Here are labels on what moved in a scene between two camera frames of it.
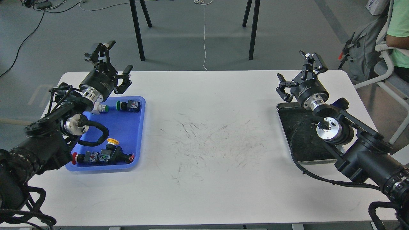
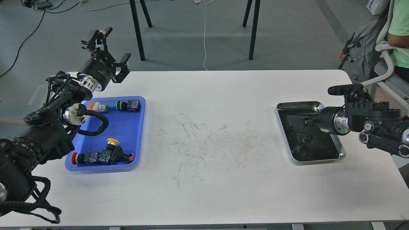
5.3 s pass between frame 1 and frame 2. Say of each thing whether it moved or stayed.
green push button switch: stayed
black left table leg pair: stayed
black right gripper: moved
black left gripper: moved
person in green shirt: stayed
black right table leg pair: stayed
